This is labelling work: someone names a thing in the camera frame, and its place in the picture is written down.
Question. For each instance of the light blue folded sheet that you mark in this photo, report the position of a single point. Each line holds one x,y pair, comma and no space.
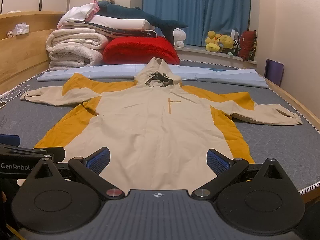
100,71

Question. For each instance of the red folded blanket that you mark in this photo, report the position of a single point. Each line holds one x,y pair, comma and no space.
140,50

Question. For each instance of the window sill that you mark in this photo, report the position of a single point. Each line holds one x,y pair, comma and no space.
200,55

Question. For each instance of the cream folded blanket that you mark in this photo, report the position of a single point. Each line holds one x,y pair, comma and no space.
72,47

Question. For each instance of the smartphone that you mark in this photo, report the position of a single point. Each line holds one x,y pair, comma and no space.
2,105

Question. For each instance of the dark red cushion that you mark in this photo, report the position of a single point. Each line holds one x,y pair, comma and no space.
247,45

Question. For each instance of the white folded pillow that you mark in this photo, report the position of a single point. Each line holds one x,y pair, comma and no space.
120,22

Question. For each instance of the dark blue shark plush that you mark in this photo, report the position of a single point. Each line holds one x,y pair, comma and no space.
130,13

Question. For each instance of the striped plush toy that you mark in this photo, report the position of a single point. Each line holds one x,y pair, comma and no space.
236,46

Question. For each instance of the wooden headboard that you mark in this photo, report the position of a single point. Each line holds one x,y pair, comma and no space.
22,55

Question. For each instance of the beige and yellow hooded garment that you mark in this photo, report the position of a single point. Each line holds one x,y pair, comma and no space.
155,130

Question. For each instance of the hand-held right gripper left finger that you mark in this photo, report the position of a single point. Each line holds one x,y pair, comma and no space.
100,159

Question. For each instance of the wooden bed side rail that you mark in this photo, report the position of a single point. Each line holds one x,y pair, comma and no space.
295,100

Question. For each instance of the purple box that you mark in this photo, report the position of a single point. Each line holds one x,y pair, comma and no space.
274,72

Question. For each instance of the white plush toy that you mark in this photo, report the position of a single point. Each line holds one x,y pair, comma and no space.
179,36

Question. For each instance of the yellow plush toy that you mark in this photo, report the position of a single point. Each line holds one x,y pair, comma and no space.
212,41
227,41

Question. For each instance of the blue curtain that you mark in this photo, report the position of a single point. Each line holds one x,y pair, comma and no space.
200,10

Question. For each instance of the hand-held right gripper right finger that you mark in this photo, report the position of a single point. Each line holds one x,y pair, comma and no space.
216,161

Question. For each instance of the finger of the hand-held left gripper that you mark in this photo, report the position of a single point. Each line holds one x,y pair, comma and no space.
10,140
30,151

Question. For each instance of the white and pink garment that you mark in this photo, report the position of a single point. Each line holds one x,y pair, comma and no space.
77,12

